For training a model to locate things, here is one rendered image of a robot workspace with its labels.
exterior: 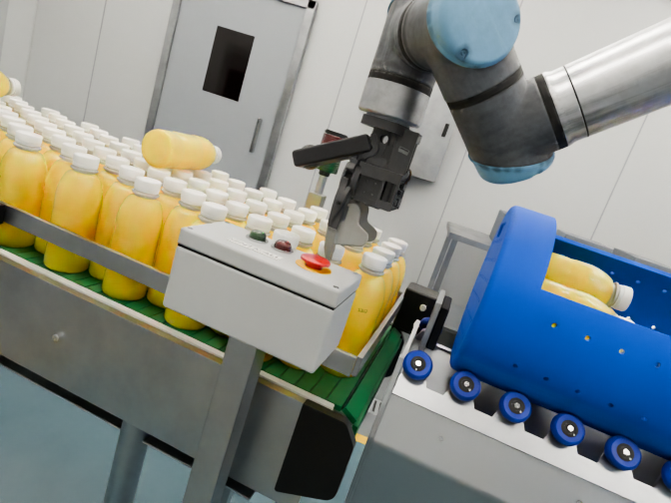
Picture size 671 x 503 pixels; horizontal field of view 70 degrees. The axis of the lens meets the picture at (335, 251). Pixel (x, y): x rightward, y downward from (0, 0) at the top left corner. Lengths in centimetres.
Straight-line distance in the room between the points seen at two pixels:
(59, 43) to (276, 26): 214
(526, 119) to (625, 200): 375
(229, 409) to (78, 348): 32
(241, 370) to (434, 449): 33
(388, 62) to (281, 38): 372
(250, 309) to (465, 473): 42
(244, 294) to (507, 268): 36
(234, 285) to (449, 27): 35
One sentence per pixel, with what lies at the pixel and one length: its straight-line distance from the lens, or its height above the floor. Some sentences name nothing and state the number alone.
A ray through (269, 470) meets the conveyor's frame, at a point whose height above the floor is 78.
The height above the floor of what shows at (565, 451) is 93.
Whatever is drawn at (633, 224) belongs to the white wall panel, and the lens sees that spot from 435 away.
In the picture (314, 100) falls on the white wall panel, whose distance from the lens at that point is 424.
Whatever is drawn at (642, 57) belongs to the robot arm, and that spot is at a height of 141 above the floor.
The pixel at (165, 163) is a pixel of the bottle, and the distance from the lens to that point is 92.
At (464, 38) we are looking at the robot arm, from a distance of 54.
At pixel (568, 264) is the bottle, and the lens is 81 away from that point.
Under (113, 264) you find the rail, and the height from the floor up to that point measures 96.
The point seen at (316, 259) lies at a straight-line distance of 54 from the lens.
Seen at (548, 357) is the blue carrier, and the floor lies 106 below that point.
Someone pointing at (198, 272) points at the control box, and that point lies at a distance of 56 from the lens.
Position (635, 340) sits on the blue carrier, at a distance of 72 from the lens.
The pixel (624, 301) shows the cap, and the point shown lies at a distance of 84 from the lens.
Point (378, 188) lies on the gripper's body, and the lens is 66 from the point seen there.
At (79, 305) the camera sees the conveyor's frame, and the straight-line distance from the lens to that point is 85.
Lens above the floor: 125
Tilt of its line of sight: 13 degrees down
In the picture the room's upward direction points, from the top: 18 degrees clockwise
